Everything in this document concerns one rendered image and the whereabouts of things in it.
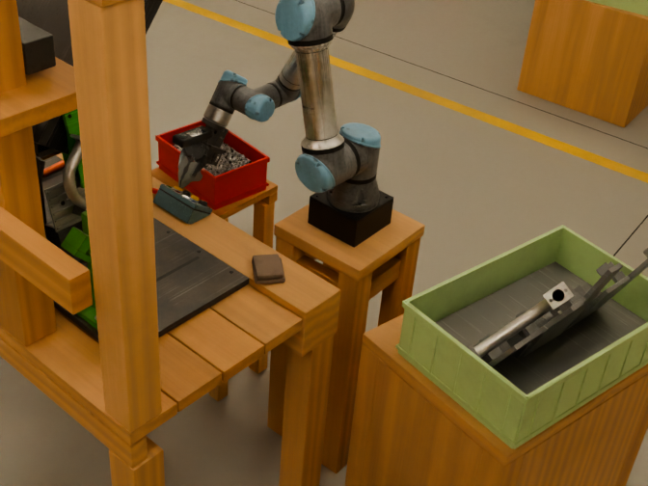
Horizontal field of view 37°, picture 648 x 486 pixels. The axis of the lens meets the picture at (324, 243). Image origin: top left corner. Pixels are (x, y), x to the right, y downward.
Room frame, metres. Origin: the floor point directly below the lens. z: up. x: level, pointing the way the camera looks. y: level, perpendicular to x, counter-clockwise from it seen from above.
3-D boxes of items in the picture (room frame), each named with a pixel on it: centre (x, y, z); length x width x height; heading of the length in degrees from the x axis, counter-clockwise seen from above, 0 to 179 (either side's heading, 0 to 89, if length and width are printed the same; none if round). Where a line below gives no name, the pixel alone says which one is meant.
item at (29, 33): (1.81, 0.66, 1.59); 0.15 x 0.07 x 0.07; 51
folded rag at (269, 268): (2.02, 0.14, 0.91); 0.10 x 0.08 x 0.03; 12
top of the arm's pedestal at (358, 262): (2.35, -0.07, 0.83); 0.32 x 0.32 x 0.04; 53
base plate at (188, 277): (2.17, 0.75, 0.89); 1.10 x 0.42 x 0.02; 51
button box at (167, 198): (2.28, 0.41, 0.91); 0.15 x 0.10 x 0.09; 51
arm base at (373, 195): (2.34, -0.07, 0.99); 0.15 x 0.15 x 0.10
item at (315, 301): (2.39, 0.57, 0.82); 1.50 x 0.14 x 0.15; 51
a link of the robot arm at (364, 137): (2.34, -0.07, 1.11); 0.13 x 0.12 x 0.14; 140
